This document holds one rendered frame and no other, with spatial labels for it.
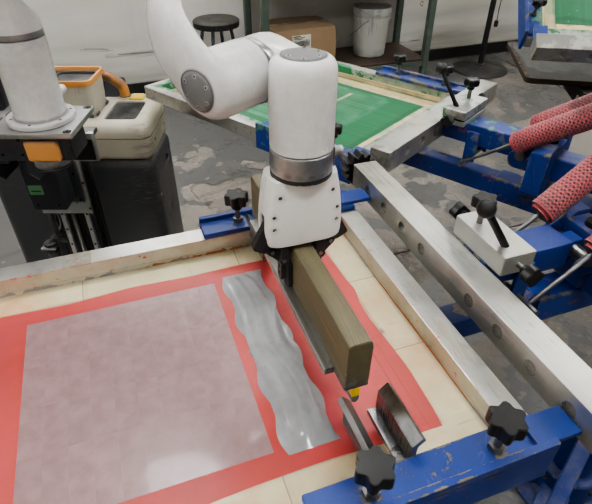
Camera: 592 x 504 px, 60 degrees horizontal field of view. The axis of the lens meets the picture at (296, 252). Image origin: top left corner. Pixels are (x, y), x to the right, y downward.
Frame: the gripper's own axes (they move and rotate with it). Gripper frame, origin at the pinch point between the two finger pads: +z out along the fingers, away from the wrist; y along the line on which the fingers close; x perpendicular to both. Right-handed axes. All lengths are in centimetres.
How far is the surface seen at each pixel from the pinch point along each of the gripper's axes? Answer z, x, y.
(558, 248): 5.3, 3.4, -43.8
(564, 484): 85, 11, -71
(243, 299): 13.6, -10.3, 5.9
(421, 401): 13.6, 17.1, -11.6
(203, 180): 112, -222, -21
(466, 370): 10.0, 16.8, -18.1
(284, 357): 13.3, 3.9, 3.6
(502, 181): 17, -33, -65
